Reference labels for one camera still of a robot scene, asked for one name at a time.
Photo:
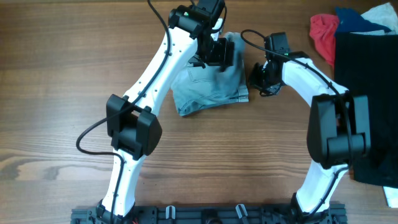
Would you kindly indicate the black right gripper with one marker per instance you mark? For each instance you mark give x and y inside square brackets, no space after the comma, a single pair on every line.
[254,79]

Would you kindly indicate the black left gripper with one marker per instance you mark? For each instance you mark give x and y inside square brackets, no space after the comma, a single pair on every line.
[223,56]

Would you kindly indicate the light blue denim jeans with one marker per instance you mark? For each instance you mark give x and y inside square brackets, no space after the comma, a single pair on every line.
[197,88]

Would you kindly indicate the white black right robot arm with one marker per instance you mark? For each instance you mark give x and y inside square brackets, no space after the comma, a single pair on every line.
[338,128]

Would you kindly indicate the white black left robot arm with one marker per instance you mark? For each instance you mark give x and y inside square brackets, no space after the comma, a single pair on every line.
[191,38]

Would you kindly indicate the red cloth garment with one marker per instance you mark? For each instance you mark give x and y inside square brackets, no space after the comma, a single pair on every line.
[322,32]

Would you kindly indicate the dark blue cloth garment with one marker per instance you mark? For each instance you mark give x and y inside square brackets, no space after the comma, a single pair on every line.
[352,21]

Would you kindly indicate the black cloth garment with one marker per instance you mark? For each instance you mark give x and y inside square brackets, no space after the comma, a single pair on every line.
[367,65]

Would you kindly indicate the white cloth garment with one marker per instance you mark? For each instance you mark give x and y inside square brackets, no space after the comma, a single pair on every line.
[384,15]

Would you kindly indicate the white paper sheet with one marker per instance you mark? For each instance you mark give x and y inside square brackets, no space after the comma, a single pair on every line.
[391,195]

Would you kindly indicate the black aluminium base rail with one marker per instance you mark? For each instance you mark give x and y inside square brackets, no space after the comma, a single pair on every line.
[276,213]

